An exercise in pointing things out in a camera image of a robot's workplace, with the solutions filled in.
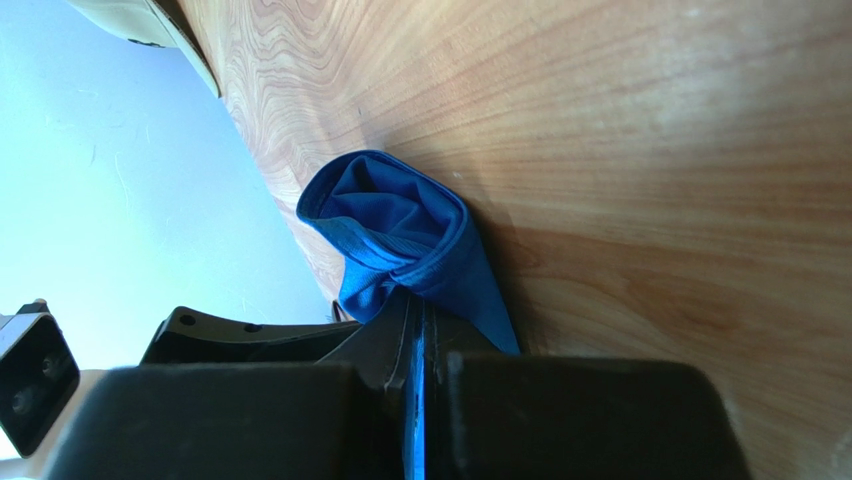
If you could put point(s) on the blue cloth napkin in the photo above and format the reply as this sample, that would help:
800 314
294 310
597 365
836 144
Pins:
399 230

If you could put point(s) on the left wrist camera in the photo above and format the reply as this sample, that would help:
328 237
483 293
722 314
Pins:
39 375

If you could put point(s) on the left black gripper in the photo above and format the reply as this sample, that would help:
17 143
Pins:
189 336

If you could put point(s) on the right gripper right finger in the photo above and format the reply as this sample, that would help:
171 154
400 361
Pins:
579 419

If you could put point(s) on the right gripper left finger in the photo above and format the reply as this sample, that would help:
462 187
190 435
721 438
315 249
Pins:
346 416

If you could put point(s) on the beige baseball cap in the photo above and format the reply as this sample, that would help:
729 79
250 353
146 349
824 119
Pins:
153 23

